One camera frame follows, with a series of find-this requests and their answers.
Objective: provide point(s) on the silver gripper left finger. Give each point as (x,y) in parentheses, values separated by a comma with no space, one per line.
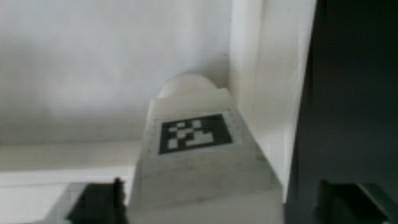
(93,204)

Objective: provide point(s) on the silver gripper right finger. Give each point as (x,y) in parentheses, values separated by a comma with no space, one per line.
(354,203)

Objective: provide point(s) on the white square table top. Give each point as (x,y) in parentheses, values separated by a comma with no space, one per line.
(91,51)

